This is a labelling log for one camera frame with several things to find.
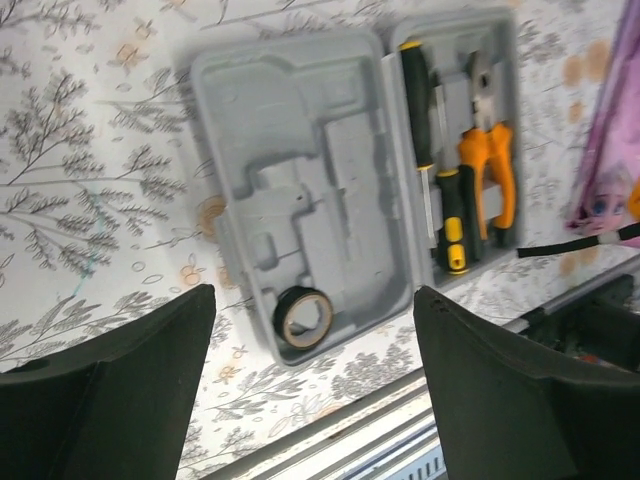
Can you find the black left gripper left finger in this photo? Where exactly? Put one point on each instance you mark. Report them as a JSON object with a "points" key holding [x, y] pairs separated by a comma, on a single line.
{"points": [[117, 406]]}

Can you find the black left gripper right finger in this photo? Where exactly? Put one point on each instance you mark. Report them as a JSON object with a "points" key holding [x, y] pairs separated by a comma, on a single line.
{"points": [[508, 407]]}

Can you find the black electrical tape roll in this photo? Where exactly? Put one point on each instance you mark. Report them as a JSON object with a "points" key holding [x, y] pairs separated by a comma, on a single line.
{"points": [[303, 317]]}

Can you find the large black yellow screwdriver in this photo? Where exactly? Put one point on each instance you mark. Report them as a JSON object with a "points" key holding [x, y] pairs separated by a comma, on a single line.
{"points": [[452, 255]]}

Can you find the orange black pliers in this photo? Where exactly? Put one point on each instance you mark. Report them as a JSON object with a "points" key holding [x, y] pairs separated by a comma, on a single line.
{"points": [[486, 147]]}

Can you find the grey plastic tool case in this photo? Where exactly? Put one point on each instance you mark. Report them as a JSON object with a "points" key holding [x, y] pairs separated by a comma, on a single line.
{"points": [[311, 142]]}

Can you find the small black yellow screwdriver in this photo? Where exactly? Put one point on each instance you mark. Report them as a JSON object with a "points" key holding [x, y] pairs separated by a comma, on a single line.
{"points": [[417, 90]]}

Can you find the purple princess print bag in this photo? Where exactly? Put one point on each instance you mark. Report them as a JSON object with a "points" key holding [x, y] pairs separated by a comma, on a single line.
{"points": [[609, 168]]}

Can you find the aluminium front rail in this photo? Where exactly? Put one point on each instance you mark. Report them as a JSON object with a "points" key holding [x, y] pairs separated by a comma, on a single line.
{"points": [[393, 434]]}

